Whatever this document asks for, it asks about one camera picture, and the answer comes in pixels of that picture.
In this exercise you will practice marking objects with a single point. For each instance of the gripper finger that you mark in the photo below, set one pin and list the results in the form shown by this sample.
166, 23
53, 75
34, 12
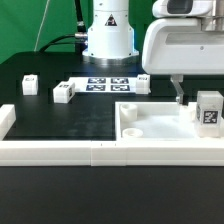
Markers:
176, 81

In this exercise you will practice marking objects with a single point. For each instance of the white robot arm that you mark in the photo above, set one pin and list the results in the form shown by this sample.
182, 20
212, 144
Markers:
111, 38

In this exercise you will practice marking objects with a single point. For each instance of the white fiducial tag sheet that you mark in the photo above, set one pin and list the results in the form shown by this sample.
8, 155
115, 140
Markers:
104, 84

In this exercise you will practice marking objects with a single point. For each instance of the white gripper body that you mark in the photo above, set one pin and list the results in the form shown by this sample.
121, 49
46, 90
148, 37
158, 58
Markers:
176, 46

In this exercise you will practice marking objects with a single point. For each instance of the white U-shaped fence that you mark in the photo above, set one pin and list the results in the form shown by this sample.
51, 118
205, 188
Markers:
95, 153

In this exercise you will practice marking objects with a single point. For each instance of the white square tabletop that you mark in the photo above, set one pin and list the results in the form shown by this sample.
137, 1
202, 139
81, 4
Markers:
161, 124

